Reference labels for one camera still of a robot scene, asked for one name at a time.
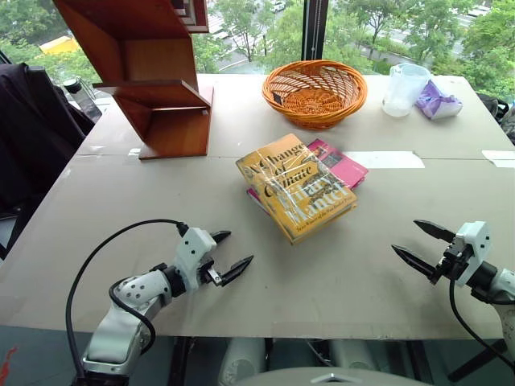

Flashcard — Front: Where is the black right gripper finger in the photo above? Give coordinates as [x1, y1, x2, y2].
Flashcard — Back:
[413, 219, 456, 244]
[390, 244, 439, 281]

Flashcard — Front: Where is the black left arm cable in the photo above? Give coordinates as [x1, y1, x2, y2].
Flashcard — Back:
[65, 219, 189, 381]

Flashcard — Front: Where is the black window frame post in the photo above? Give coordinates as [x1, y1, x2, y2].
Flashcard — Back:
[302, 0, 325, 64]

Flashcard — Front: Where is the yellow paperback book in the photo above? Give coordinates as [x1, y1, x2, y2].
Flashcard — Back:
[235, 133, 359, 245]

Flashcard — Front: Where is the clear bottle with black cap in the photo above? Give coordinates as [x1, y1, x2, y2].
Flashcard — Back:
[61, 77, 97, 110]

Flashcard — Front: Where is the black table leg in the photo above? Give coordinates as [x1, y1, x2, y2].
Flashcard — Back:
[171, 336, 191, 386]
[445, 339, 509, 384]

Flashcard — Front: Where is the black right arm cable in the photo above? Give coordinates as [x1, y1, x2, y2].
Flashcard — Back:
[448, 279, 515, 373]

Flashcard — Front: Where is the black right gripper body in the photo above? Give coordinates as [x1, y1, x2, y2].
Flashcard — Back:
[431, 236, 472, 285]

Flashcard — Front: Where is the black jacket on chair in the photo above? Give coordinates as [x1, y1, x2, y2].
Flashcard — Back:
[0, 61, 97, 228]

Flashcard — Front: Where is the wooden book stand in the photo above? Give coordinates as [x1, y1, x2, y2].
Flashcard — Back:
[51, 0, 215, 162]

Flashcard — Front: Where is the purple and white pouch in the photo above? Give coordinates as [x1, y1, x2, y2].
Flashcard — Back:
[414, 79, 464, 122]

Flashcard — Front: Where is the silver robot torso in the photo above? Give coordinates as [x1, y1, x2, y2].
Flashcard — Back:
[230, 367, 420, 386]

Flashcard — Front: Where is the short white tape strip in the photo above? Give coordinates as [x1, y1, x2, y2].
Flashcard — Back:
[481, 150, 515, 170]

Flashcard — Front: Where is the white rounded shape under table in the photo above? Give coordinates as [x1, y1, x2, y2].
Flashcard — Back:
[328, 339, 380, 374]
[222, 337, 267, 384]

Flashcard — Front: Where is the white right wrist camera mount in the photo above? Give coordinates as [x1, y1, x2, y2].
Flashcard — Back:
[453, 220, 493, 288]

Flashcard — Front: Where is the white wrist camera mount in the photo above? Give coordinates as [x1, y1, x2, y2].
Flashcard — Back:
[175, 227, 217, 293]
[453, 220, 493, 288]

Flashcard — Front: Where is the clear plastic measuring cup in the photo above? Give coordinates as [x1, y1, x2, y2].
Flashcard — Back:
[381, 62, 432, 119]

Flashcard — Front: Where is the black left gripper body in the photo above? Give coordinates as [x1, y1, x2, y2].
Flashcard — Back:
[196, 258, 225, 288]

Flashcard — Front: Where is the pink book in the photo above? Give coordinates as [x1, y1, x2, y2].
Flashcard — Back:
[245, 138, 370, 215]

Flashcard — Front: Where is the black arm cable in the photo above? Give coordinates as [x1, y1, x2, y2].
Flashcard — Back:
[65, 219, 189, 381]
[448, 279, 515, 373]

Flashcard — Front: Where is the black backpack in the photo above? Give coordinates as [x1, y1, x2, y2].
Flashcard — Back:
[478, 92, 515, 146]

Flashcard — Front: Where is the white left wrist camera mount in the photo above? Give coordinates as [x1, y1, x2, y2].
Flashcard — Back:
[175, 227, 217, 293]

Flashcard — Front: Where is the orange wicker basket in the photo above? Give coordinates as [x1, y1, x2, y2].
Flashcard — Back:
[262, 60, 369, 131]

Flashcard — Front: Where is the long white tape strip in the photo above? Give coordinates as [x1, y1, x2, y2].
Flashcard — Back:
[343, 150, 426, 170]

